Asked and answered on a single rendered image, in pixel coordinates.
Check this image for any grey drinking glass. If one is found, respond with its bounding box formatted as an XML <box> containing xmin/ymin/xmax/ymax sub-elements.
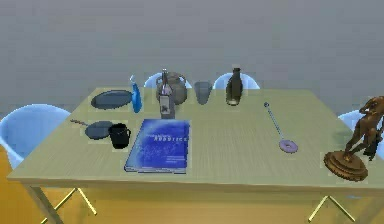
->
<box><xmin>193</xmin><ymin>81</ymin><xmax>213</xmax><ymax>106</ymax></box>

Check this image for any grey frying pan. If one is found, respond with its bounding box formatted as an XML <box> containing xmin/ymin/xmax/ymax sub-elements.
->
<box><xmin>69</xmin><ymin>119</ymin><xmax>115</xmax><ymax>141</ymax></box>

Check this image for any black mug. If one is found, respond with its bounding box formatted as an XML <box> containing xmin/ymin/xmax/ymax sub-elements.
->
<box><xmin>108</xmin><ymin>122</ymin><xmax>132</xmax><ymax>150</ymax></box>

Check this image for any blue spray bottle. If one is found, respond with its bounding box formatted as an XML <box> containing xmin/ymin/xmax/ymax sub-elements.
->
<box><xmin>129</xmin><ymin>74</ymin><xmax>143</xmax><ymax>114</ymax></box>

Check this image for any dark grey oval plate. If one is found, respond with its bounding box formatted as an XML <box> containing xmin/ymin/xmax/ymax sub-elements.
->
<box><xmin>90</xmin><ymin>89</ymin><xmax>134</xmax><ymax>111</ymax></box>

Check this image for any pale blue chair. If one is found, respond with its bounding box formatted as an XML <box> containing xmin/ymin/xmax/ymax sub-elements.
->
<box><xmin>0</xmin><ymin>103</ymin><xmax>72</xmax><ymax>170</ymax></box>
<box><xmin>143</xmin><ymin>72</ymin><xmax>193</xmax><ymax>90</ymax></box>
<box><xmin>212</xmin><ymin>72</ymin><xmax>261</xmax><ymax>91</ymax></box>
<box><xmin>337</xmin><ymin>109</ymin><xmax>384</xmax><ymax>160</ymax></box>

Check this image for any dark brown bottle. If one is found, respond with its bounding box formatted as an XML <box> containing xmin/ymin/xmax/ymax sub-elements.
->
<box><xmin>225</xmin><ymin>67</ymin><xmax>244</xmax><ymax>107</ymax></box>

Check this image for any grey kettle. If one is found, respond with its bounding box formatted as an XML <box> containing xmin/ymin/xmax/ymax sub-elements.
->
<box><xmin>155</xmin><ymin>71</ymin><xmax>188</xmax><ymax>106</ymax></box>

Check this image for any long metal spoon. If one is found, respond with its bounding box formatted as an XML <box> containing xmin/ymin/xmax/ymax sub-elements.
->
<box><xmin>263</xmin><ymin>101</ymin><xmax>286</xmax><ymax>141</ymax></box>

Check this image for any pale green wooden table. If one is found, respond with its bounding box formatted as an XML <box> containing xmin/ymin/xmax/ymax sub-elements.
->
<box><xmin>6</xmin><ymin>87</ymin><xmax>384</xmax><ymax>224</ymax></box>

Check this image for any purple doughnut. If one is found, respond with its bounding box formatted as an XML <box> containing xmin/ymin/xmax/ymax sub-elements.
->
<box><xmin>278</xmin><ymin>139</ymin><xmax>299</xmax><ymax>154</ymax></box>

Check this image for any blue book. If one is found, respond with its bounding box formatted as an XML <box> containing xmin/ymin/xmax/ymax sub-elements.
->
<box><xmin>124</xmin><ymin>118</ymin><xmax>191</xmax><ymax>175</ymax></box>

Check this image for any bronze figure statue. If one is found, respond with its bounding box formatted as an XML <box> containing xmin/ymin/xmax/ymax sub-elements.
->
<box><xmin>323</xmin><ymin>95</ymin><xmax>384</xmax><ymax>183</ymax></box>

